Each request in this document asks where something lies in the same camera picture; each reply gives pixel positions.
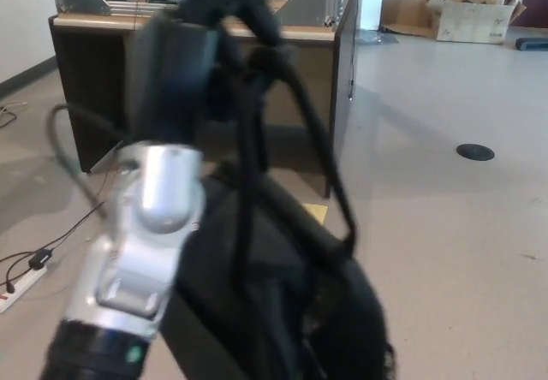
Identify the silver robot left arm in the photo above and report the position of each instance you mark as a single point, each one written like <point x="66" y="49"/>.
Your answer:
<point x="167" y="196"/>

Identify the open cardboard box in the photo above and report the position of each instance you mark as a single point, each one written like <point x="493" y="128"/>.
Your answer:
<point x="471" y="25"/>

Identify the black round floor cover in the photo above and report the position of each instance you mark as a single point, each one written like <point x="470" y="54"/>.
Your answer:
<point x="475" y="152"/>

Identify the dark wooden desk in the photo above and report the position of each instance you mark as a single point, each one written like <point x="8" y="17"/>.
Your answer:
<point x="98" y="80"/>

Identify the flattened brown cardboard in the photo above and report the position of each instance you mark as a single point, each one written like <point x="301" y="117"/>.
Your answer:
<point x="406" y="16"/>

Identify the white power strip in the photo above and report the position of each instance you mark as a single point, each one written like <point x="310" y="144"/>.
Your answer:
<point x="23" y="283"/>

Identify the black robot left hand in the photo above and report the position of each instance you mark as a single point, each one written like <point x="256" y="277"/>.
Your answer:
<point x="171" y="76"/>

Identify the black power adapter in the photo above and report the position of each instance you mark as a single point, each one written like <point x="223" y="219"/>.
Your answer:
<point x="40" y="258"/>

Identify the yellow paper sheet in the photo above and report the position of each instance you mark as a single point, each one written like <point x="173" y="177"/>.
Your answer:
<point x="319" y="213"/>

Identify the clear plastic wrap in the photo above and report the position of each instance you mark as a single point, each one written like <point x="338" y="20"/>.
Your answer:
<point x="377" y="37"/>

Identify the black lunchbag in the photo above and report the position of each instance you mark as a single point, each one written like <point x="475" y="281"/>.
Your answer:
<point x="274" y="277"/>

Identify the dark blue flat object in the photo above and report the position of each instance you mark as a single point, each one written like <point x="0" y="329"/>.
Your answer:
<point x="533" y="44"/>

